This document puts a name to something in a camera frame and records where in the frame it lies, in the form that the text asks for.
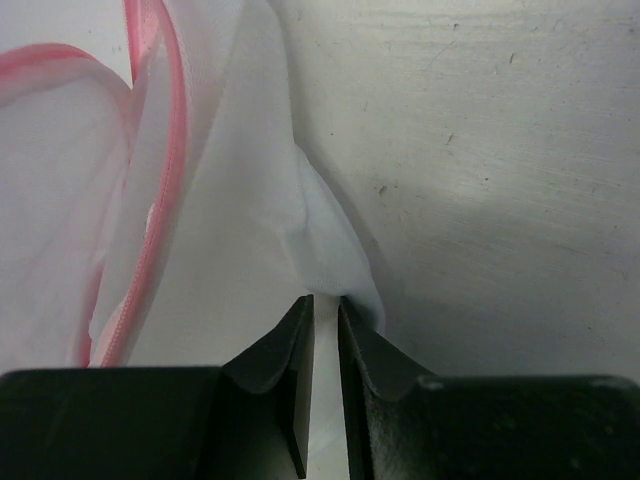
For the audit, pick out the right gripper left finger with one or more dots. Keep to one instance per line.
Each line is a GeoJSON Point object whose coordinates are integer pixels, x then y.
{"type": "Point", "coordinates": [246, 419]}

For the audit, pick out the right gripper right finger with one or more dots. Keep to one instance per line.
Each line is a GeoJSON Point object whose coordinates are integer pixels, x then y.
{"type": "Point", "coordinates": [405, 422]}

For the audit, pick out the white mesh laundry bag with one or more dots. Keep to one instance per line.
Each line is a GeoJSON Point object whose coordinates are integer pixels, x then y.
{"type": "Point", "coordinates": [171, 220]}

